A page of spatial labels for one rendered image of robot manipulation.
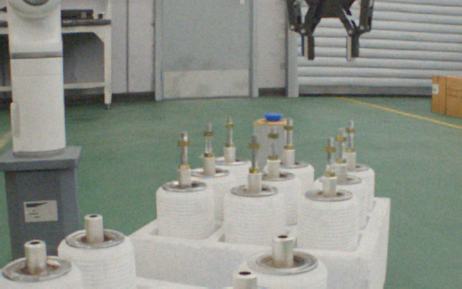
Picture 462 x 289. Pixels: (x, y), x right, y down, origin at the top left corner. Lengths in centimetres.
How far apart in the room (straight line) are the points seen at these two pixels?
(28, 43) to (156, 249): 41
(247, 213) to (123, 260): 29
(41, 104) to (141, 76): 499
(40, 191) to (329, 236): 49
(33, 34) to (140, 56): 495
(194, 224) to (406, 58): 577
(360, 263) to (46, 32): 66
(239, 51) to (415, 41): 188
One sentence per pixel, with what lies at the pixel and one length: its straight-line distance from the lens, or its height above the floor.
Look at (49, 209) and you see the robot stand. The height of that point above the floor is 21.
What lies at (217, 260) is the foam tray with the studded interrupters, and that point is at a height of 16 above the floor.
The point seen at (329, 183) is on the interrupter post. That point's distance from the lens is 97.
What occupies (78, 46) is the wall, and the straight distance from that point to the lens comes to 607.
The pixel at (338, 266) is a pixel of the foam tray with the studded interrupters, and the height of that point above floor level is 16.
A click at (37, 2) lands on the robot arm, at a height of 56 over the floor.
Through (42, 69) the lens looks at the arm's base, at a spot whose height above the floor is 45.
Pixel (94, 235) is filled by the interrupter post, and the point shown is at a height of 26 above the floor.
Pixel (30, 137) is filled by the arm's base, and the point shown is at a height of 34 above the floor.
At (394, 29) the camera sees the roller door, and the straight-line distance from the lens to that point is 663.
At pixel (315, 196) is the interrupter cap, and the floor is 25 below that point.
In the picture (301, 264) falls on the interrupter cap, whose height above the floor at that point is 25.
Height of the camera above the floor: 47
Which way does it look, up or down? 11 degrees down
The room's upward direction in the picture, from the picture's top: straight up
